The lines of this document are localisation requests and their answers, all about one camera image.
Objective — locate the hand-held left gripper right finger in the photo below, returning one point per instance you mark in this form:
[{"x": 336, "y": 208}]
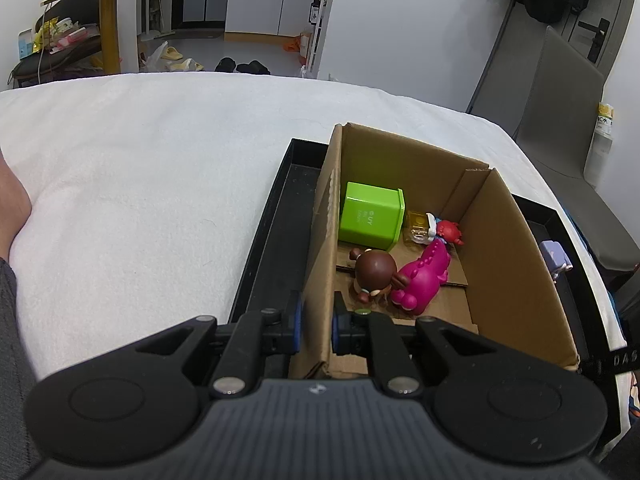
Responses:
[{"x": 337, "y": 329}]

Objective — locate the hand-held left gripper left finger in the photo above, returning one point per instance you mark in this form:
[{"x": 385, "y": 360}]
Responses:
[{"x": 296, "y": 321}]

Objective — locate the brown bear figurine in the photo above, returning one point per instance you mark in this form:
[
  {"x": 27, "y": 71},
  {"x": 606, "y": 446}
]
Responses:
[{"x": 375, "y": 272}]

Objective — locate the black plastic tray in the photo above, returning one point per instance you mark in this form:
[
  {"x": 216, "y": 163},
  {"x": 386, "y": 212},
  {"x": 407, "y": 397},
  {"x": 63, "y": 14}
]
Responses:
[{"x": 280, "y": 240}]

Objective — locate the pink dinosaur toy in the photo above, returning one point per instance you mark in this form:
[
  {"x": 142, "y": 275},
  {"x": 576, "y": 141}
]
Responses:
[{"x": 425, "y": 275}]

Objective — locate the brown cardboard box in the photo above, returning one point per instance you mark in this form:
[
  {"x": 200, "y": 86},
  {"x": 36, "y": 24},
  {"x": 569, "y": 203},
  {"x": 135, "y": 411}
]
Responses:
[{"x": 505, "y": 270}]

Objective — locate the red toy figure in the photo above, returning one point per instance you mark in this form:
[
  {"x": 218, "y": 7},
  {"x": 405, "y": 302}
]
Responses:
[{"x": 449, "y": 231}]

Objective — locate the green plastic box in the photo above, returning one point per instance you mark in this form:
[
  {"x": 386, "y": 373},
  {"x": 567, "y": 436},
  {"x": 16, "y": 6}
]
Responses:
[{"x": 370, "y": 215}]

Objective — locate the purple toy figure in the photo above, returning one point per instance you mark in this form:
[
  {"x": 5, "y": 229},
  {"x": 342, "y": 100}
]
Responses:
[{"x": 555, "y": 257}]

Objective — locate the bottle with yellow label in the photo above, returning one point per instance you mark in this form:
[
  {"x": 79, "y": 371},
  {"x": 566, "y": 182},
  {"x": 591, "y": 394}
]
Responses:
[{"x": 602, "y": 145}]

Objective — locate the black shoe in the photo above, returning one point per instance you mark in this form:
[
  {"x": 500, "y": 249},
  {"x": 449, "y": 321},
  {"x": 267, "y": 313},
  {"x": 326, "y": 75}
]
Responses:
[
  {"x": 225, "y": 64},
  {"x": 253, "y": 67}
]

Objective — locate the grey chair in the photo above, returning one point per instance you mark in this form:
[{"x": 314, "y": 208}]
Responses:
[{"x": 560, "y": 105}]

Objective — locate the orange bag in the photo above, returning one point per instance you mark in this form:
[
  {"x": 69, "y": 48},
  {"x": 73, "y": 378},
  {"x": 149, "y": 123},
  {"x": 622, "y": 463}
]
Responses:
[{"x": 292, "y": 44}]

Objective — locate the yellow slipper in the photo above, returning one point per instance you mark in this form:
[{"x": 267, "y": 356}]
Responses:
[
  {"x": 185, "y": 65},
  {"x": 172, "y": 52}
]

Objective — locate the grey shorts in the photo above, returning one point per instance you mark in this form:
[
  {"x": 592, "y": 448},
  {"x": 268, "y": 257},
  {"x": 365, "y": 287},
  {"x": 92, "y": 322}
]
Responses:
[{"x": 15, "y": 360}]

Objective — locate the white narrow rack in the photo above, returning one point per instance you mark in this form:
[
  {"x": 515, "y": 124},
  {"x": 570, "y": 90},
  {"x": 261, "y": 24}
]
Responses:
[{"x": 315, "y": 30}]

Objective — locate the white plastic bag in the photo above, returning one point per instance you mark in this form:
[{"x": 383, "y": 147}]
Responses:
[{"x": 156, "y": 57}]

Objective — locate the person's bare leg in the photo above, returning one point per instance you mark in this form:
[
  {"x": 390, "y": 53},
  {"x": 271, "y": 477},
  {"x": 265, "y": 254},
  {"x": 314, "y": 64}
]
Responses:
[{"x": 12, "y": 205}]

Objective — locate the white cabinet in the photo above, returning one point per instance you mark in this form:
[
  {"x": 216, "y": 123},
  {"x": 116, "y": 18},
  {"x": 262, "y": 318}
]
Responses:
[{"x": 280, "y": 0}]

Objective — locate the white fan stand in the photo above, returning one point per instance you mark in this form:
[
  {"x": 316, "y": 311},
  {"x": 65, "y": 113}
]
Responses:
[{"x": 155, "y": 15}]

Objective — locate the wooden shelf stand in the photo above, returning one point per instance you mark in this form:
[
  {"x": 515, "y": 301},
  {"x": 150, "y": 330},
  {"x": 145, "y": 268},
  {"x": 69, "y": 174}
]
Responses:
[{"x": 110, "y": 30}]

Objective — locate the pile of snack packets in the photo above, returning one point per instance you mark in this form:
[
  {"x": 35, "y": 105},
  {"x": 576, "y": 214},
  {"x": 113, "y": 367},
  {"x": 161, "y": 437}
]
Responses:
[{"x": 62, "y": 35}]

